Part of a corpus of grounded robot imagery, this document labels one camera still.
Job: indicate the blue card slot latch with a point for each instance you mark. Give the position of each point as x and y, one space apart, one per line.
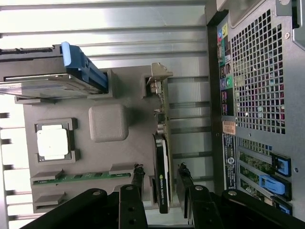
271 184
283 167
284 207

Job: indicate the grey plastic parts rack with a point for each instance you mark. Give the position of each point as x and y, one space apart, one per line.
107 152

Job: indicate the hard disk with blue caddy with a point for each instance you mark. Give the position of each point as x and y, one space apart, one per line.
78 62

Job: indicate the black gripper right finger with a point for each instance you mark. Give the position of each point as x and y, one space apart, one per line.
202 210

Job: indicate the bare green RAM stick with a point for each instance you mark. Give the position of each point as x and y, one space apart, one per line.
83 177

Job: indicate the silver CPU chip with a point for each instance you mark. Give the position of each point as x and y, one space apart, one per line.
53 143

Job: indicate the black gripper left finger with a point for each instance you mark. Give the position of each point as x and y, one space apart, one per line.
132 205

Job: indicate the open dark grey PC case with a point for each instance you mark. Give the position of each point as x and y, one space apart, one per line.
213 107

